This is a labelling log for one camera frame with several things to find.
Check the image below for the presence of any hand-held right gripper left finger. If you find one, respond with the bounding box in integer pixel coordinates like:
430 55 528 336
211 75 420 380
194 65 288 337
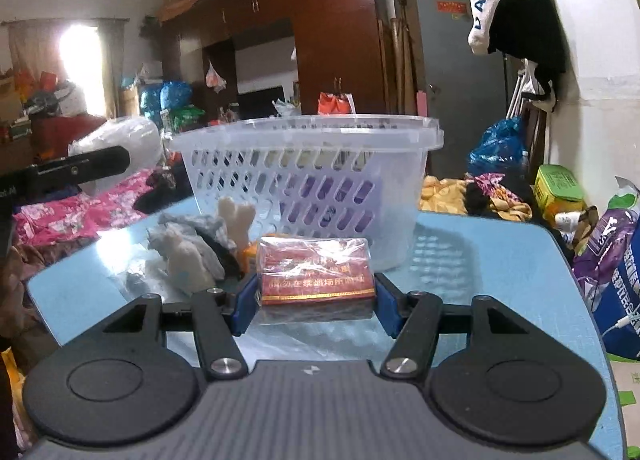
102 273 259 380

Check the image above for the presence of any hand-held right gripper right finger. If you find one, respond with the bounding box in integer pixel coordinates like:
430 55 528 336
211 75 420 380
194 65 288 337
373 272 555 381

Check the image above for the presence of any red box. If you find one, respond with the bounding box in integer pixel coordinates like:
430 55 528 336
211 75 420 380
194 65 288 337
254 236 377 325

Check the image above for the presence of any clear plastic basket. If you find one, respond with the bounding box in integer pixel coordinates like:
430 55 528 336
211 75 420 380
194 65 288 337
170 114 445 271

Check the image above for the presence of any pink floral blanket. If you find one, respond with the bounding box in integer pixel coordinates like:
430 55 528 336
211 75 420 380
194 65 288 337
13 168 164 247

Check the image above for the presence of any clear plastic bag bundle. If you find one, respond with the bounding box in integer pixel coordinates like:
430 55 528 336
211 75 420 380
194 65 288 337
68 116 164 195

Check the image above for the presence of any white plush toy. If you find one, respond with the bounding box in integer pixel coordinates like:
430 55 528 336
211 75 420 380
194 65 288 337
147 196 257 295

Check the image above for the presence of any grey cloth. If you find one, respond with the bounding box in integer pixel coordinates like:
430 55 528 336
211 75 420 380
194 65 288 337
148 212 238 279

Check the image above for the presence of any blue bag pile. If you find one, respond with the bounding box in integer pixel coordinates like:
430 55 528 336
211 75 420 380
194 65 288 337
140 80 206 129

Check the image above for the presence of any yellow cloth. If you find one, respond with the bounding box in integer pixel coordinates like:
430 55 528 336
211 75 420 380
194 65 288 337
419 175 533 223

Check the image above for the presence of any window curtain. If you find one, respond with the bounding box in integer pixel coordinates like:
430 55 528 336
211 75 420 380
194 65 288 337
2 18 130 117

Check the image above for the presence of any blue plastic bag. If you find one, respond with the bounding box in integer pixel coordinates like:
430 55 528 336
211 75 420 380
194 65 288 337
467 117 529 177

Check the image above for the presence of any green lidded box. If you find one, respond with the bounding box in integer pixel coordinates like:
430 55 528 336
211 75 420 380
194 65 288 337
533 165 586 227

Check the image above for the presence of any red gift bag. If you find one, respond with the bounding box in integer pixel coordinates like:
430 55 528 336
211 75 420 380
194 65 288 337
318 92 357 117

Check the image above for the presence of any purple printed sack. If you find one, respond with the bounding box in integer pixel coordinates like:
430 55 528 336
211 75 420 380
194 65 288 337
573 177 640 360

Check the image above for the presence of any brown wooden wardrobe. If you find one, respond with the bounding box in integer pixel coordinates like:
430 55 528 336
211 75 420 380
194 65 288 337
160 0 396 121

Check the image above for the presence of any grey door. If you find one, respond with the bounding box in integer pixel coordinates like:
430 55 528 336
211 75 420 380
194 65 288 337
400 0 508 177

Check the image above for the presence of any black hanging garment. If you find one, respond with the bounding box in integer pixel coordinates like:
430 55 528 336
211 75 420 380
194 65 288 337
488 0 568 112

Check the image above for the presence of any white charging cable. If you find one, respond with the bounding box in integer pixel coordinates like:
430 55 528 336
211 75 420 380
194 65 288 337
604 302 640 345

